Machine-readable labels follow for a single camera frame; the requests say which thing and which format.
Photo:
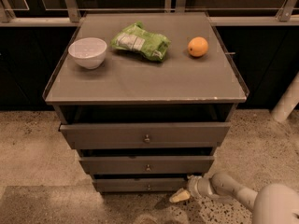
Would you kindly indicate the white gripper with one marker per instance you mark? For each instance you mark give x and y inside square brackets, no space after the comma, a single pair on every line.
[195,187]

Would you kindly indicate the grey bottom drawer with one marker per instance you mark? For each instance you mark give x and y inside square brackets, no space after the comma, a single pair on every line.
[139,184]

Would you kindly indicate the grey drawer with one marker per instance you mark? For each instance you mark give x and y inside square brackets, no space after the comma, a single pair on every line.
[139,184]
[141,165]
[144,135]

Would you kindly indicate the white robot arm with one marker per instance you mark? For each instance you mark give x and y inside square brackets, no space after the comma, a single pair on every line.
[273,204]

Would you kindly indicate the grey middle drawer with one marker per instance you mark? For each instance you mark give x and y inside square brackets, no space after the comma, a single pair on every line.
[141,165]

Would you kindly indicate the grey top drawer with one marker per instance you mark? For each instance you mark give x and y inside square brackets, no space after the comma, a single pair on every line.
[144,135]

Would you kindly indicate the grey drawer cabinet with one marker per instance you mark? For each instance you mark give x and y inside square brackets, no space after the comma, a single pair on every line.
[127,88]

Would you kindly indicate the white pole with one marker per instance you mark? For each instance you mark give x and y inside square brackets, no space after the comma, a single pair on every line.
[288,101]

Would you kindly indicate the orange fruit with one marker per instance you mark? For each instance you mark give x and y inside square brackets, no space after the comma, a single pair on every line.
[198,47]

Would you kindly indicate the green snack bag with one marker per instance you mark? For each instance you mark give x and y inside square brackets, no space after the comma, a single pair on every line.
[136,39]

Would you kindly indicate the white ceramic bowl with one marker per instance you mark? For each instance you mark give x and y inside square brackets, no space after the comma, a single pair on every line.
[88,52]

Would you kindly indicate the metal window railing frame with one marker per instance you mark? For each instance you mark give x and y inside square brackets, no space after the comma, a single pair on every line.
[220,12]

